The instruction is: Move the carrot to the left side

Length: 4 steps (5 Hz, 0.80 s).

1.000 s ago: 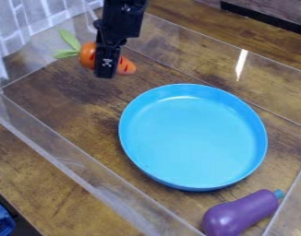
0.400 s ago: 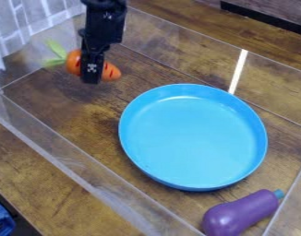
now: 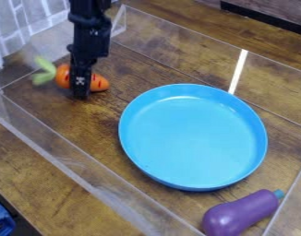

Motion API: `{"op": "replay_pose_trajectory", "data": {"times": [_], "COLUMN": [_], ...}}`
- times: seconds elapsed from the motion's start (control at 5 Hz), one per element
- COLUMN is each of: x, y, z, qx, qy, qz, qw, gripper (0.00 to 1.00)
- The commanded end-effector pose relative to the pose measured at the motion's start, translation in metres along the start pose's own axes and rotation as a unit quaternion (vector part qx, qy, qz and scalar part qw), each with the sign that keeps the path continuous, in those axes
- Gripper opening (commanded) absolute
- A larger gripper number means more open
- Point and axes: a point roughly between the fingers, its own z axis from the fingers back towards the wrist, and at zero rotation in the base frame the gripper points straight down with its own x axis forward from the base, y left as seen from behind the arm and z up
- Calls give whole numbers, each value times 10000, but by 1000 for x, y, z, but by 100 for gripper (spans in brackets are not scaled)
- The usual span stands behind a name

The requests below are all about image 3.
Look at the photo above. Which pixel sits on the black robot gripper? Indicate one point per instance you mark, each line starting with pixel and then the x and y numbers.
pixel 90 46

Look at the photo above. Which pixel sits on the orange toy carrot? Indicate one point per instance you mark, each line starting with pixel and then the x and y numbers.
pixel 59 74

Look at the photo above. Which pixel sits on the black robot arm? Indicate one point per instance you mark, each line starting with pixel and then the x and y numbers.
pixel 88 8

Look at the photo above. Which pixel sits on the white grid curtain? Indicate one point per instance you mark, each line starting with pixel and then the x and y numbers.
pixel 25 18

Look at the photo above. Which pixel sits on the blue plastic plate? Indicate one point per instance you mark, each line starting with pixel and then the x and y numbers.
pixel 193 137

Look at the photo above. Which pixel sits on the blue object at corner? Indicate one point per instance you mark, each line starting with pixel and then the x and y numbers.
pixel 7 223

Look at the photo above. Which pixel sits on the purple toy eggplant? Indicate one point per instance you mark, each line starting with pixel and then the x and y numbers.
pixel 229 219

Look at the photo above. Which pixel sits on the clear acrylic enclosure wall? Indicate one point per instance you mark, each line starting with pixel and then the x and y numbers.
pixel 64 173

